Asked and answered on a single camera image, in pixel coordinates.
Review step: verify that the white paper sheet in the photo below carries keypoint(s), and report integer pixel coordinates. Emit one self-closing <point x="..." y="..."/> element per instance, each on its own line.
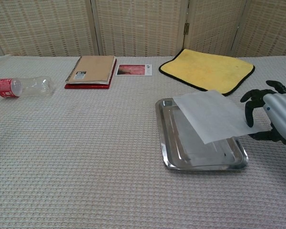
<point x="212" y="114"/>

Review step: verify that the brass screen hinge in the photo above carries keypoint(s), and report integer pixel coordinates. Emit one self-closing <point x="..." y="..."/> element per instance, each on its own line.
<point x="186" y="28"/>

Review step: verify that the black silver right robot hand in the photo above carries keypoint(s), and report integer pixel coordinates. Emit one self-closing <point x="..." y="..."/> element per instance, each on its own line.
<point x="283" y="112"/>

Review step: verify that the brown spiral notebook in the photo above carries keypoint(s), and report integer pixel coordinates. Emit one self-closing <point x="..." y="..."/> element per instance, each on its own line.
<point x="93" y="69"/>

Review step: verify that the yellow cloth with black trim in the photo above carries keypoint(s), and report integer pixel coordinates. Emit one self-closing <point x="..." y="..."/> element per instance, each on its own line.
<point x="205" y="69"/>

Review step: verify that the woven folding screen panel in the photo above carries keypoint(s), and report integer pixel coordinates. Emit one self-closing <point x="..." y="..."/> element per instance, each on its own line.
<point x="140" y="26"/>
<point x="269" y="26"/>
<point x="43" y="26"/>
<point x="212" y="23"/>

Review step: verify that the white woven tablecloth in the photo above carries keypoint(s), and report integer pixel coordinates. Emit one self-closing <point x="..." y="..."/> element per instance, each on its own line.
<point x="85" y="155"/>

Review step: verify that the silver metal tray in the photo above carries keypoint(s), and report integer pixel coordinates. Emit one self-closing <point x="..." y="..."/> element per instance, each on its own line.
<point x="181" y="152"/>

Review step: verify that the clear plastic bottle red label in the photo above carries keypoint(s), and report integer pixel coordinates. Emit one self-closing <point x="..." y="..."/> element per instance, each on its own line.
<point x="9" y="87"/>

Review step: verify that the red photo card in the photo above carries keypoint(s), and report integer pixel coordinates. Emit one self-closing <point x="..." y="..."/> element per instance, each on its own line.
<point x="132" y="69"/>

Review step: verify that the red book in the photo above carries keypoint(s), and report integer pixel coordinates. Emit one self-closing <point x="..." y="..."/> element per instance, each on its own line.
<point x="85" y="86"/>

